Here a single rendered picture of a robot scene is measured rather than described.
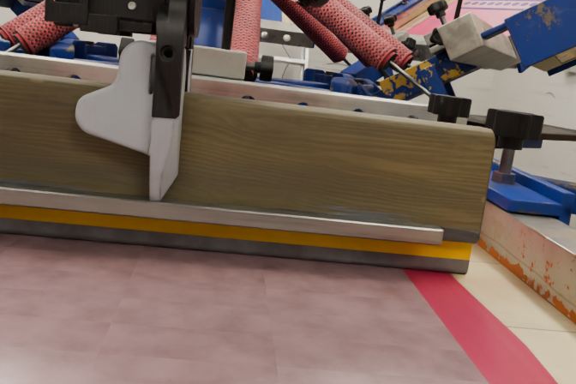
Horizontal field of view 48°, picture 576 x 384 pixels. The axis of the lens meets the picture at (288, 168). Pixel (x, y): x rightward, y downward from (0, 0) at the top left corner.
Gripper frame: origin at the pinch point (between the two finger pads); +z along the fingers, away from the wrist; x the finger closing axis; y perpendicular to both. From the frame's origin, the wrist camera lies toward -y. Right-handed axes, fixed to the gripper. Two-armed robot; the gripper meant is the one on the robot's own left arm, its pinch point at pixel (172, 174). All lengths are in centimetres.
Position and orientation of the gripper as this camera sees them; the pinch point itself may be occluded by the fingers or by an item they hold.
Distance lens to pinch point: 41.4
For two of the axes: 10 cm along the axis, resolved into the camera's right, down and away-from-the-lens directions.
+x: 0.9, 1.7, -9.8
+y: -9.9, -0.8, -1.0
